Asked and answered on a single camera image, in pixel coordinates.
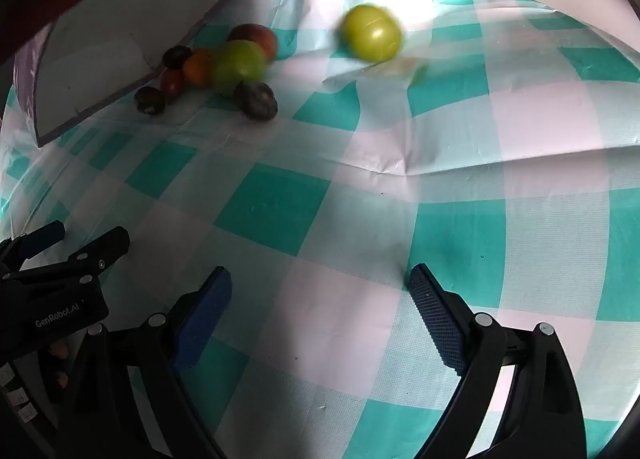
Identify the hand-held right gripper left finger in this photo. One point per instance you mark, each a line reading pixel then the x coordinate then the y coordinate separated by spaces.
pixel 202 326

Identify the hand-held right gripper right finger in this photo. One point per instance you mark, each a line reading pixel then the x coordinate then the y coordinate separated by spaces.
pixel 440 321

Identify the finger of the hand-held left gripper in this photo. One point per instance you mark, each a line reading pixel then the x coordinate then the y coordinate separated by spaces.
pixel 42 239
pixel 107 246

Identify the white tray with purple rim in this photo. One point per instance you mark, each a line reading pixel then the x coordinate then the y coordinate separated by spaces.
pixel 90 69

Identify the small orange tomato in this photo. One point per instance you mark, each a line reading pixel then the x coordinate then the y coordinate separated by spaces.
pixel 196 68

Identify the dark purple round fruit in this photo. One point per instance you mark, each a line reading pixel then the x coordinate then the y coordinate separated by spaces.
pixel 256 100

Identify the green tomato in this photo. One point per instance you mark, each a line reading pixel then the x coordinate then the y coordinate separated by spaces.
pixel 237 68

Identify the red-brown tomato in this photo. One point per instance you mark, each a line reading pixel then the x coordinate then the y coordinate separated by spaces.
pixel 260 36

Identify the yellow-green tomato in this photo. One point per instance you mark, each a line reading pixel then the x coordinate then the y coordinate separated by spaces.
pixel 372 34

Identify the person's left hand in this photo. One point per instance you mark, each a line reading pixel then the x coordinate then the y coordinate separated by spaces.
pixel 60 351

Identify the small dark round fruit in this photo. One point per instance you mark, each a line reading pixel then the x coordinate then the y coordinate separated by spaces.
pixel 150 100

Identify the teal white checked tablecloth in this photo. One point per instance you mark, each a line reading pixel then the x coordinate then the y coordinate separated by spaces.
pixel 350 189

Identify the small red tomato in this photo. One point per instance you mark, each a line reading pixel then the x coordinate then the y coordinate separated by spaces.
pixel 171 82

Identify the red fruit on table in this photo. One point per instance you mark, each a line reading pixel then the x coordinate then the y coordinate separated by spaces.
pixel 176 56

